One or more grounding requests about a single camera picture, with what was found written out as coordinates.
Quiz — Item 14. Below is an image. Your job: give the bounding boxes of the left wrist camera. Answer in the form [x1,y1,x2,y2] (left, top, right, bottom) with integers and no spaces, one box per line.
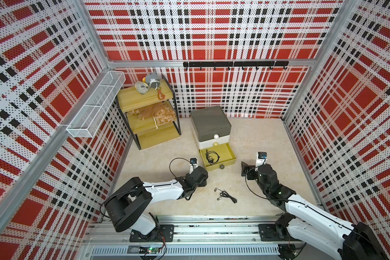
[189,158,199,174]

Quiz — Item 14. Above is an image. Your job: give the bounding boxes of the white drawer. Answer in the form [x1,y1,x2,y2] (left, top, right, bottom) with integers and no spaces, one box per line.
[197,135,230,150]

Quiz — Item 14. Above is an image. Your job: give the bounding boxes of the brown plush bear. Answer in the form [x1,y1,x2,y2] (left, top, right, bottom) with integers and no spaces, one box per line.
[128,101,177,126]

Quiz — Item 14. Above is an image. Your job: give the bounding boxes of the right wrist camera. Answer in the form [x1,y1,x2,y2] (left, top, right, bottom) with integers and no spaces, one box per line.
[255,152,267,168]

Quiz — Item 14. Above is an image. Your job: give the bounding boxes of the white wire mesh basket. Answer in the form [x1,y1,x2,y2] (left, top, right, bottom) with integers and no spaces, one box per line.
[67,70,125,138]

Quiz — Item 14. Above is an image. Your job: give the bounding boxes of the black earphones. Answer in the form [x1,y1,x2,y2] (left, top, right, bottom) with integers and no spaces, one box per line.
[205,149,220,165]
[214,187,237,204]

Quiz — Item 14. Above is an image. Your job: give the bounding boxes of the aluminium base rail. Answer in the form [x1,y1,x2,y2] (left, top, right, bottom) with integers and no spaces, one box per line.
[81,215,355,257]

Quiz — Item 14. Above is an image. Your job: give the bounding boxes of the three-drawer storage cabinet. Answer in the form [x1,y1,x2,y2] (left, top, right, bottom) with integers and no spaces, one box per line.
[190,106,237,171]

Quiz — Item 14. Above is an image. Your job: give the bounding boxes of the green circuit board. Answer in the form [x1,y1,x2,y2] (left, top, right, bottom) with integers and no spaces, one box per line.
[139,247,162,255]

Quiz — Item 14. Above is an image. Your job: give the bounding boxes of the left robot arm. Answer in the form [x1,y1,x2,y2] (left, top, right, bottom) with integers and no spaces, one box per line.
[103,166,208,242]

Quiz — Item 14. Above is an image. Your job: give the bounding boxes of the wooden three-tier shelf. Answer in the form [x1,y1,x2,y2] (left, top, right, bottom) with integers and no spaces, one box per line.
[115,73,182,150]

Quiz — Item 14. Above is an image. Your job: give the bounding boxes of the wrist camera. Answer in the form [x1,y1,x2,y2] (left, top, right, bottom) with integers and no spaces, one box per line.
[189,158,199,174]
[255,152,267,168]

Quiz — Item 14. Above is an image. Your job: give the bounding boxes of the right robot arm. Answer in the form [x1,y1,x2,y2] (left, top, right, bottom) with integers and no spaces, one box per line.
[241,162,388,260]

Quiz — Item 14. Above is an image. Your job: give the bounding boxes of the orange carabiner toy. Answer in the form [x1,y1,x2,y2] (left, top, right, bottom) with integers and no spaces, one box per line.
[157,88,166,101]

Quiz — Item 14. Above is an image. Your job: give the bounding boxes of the black wall hook rail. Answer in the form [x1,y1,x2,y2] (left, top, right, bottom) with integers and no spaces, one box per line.
[183,61,289,69]

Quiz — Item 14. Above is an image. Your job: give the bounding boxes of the grey plush toy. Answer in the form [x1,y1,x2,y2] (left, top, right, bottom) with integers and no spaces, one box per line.
[143,73,161,89]

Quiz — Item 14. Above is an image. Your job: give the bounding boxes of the grey top drawer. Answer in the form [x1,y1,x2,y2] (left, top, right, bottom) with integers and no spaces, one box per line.
[190,106,231,142]

